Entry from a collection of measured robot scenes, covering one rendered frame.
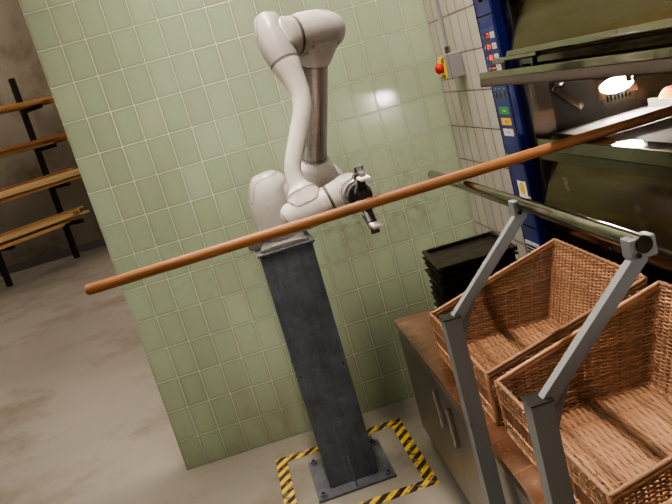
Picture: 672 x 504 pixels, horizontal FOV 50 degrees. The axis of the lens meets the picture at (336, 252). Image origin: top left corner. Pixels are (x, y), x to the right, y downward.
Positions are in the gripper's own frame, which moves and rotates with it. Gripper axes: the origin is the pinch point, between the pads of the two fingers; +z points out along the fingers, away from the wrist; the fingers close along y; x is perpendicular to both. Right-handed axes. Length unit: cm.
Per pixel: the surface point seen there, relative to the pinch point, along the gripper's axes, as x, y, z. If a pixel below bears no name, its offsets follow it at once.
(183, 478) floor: 98, 119, -116
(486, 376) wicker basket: -13, 46, 27
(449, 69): -57, -26, -87
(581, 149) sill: -63, 3, -2
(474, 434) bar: -3, 53, 40
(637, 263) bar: -25, 6, 87
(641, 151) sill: -63, 2, 29
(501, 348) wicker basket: -31, 60, -16
